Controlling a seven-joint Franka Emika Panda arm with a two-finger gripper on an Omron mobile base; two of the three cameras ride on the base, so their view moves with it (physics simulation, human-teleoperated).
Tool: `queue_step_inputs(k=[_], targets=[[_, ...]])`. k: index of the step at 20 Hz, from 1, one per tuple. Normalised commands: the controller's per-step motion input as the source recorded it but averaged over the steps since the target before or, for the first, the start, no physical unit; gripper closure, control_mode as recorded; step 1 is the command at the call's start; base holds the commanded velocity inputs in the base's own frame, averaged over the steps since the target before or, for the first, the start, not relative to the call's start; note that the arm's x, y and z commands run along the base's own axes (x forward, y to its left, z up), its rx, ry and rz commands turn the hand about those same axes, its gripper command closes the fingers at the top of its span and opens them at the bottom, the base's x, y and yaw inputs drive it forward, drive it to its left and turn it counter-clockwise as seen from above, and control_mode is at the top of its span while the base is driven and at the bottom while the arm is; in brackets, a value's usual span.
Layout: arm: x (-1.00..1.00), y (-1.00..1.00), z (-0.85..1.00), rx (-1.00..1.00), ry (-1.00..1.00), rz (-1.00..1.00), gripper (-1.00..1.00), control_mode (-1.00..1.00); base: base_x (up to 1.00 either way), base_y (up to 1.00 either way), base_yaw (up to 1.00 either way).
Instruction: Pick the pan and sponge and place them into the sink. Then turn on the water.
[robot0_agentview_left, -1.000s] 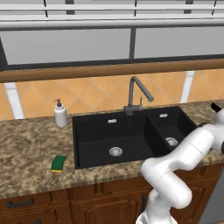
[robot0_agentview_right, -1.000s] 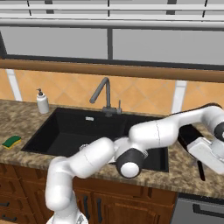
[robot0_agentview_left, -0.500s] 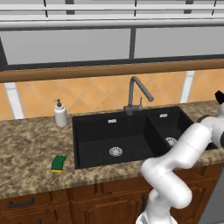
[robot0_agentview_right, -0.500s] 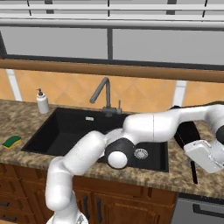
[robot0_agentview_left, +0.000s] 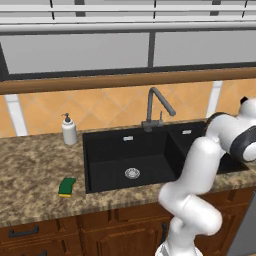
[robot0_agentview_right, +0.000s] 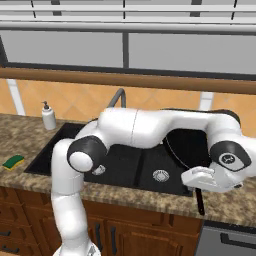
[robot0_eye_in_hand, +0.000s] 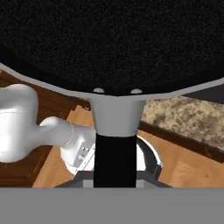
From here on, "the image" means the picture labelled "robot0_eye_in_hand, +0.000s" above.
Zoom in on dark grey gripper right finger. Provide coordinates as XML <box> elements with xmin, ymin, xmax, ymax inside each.
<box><xmin>136</xmin><ymin>171</ymin><xmax>173</xmax><ymax>189</ymax></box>

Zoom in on black frying pan grey rim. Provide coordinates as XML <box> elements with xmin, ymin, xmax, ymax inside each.
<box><xmin>0</xmin><ymin>0</ymin><xmax>224</xmax><ymax>188</ymax></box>

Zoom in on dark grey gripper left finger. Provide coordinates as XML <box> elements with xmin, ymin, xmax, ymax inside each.
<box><xmin>54</xmin><ymin>171</ymin><xmax>95</xmax><ymax>189</ymax></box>

